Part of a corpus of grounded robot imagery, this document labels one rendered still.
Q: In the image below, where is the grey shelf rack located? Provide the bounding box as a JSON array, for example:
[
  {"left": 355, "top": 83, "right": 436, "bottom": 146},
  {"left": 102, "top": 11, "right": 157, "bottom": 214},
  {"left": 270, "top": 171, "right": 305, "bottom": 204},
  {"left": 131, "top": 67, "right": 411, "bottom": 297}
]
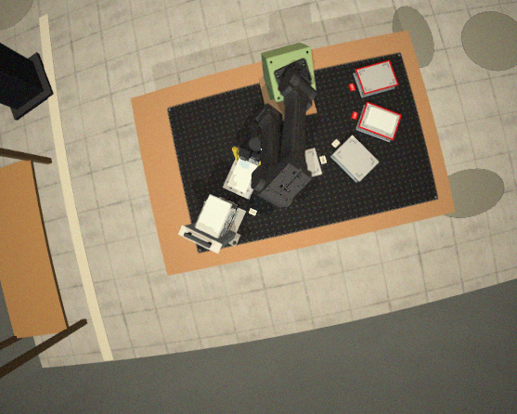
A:
[{"left": 185, "top": 207, "right": 246, "bottom": 250}]

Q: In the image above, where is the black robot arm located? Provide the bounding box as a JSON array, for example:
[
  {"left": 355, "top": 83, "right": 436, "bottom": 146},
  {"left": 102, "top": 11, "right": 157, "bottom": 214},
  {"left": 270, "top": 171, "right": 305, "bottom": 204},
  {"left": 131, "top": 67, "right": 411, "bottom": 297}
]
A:
[{"left": 238, "top": 58, "right": 317, "bottom": 208}]

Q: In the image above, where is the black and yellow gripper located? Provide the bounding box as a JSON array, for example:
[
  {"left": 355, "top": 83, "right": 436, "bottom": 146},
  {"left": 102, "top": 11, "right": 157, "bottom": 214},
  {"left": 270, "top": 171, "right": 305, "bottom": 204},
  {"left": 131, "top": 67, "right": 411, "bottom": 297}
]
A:
[{"left": 232, "top": 138, "right": 261, "bottom": 166}]

